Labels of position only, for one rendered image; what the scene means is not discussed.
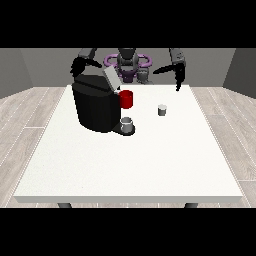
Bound pale grey machine lid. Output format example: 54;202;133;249
102;65;122;92

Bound small grey coffee pod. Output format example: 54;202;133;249
157;104;168;117

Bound small grey cup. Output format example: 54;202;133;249
120;116;135;133

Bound red pod holder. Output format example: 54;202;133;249
119;89;134;110

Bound grey robot trunk purple rings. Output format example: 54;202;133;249
103;48;155;85

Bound black coffee machine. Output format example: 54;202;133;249
71;73;136;137

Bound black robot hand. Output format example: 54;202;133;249
152;62;186;92
69;55;103;78

